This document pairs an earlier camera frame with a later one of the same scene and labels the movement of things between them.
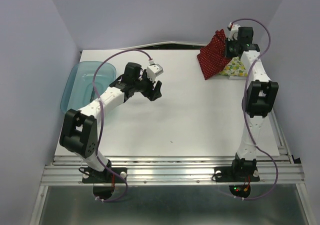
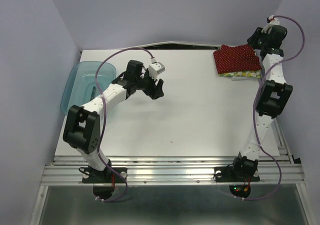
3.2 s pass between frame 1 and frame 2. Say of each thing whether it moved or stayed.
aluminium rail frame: stayed
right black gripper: moved
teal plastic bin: stayed
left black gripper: stayed
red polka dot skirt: moved
